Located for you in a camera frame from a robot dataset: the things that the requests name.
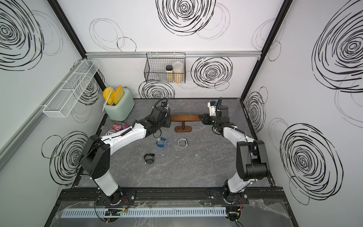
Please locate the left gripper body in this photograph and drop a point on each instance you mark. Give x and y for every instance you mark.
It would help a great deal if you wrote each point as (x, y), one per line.
(167, 122)

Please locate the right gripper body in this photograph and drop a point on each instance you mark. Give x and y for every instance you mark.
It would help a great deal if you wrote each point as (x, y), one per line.
(210, 120)

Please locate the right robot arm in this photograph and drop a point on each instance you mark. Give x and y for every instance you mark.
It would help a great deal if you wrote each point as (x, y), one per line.
(251, 156)

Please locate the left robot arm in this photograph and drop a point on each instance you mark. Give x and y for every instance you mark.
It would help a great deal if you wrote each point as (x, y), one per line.
(95, 156)

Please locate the wooden watch stand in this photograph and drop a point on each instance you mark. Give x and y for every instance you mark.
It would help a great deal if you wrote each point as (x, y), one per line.
(183, 119)

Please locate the white watch band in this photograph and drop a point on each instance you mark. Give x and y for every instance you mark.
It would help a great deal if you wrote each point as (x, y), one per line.
(182, 143)

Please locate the black round watch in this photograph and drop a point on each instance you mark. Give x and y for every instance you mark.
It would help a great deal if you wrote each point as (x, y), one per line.
(149, 158)

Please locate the black lid spice jar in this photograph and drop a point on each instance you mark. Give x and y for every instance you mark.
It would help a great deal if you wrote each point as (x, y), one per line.
(169, 73)

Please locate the mint green toaster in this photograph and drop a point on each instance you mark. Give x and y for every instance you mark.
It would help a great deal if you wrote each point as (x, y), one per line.
(122, 110)

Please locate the pink purple snack bag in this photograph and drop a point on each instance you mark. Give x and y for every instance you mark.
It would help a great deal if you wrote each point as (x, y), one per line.
(116, 127)

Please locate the clear plastic jar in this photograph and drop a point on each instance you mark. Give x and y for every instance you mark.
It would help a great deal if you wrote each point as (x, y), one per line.
(178, 71)

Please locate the round yellow toast slice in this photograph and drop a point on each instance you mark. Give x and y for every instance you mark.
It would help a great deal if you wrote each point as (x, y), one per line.
(107, 94)

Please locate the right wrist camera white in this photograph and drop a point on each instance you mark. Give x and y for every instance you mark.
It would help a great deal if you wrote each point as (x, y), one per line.
(212, 108)

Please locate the black wire basket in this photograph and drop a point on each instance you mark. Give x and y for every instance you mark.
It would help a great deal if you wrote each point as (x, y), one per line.
(156, 62)

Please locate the grey slotted cable duct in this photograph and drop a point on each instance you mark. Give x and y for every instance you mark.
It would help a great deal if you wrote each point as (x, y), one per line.
(144, 212)

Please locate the white wire shelf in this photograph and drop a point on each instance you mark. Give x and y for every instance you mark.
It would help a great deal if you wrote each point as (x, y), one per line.
(62, 103)

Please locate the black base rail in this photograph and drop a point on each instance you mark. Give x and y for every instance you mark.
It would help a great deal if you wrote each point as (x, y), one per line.
(135, 195)

